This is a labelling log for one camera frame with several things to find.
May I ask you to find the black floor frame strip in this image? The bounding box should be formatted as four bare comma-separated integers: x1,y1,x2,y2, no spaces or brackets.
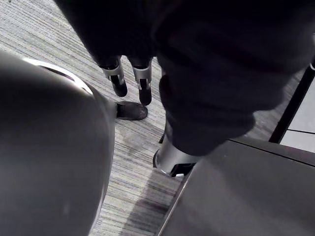
268,65,315,144

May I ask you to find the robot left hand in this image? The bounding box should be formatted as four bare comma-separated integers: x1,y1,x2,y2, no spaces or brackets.
54,0,315,178

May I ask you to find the grey stone vanity cabinet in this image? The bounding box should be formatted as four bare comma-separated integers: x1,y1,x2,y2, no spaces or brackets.
157,137,315,236

